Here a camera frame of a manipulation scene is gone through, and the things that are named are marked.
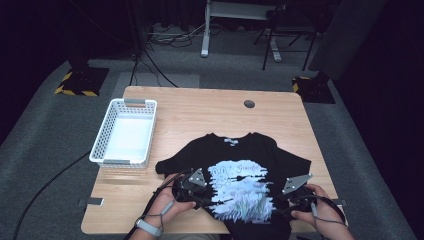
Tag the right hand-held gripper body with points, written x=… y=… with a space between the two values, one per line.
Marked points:
x=303 y=200

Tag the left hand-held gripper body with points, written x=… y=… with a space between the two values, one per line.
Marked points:
x=190 y=190

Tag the black printed T-shirt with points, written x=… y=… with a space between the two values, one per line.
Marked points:
x=246 y=150

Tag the person's right hand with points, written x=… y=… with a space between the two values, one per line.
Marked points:
x=325 y=213

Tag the person's left hand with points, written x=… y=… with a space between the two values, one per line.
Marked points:
x=163 y=203

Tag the grey table edge clip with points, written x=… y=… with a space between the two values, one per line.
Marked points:
x=338 y=202
x=91 y=201

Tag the grey wristwatch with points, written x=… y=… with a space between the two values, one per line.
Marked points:
x=148 y=227

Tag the white plastic basket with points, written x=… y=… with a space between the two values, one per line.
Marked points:
x=128 y=136

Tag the black yellow-striped stand base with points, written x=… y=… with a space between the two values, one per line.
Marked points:
x=83 y=81
x=313 y=90

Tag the grey upright panel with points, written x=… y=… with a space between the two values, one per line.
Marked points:
x=346 y=36

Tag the black metal chair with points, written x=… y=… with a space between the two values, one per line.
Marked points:
x=286 y=30

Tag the black stand pole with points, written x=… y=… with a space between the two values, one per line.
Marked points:
x=137 y=26

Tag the white desk frame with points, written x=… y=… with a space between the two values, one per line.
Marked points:
x=233 y=10

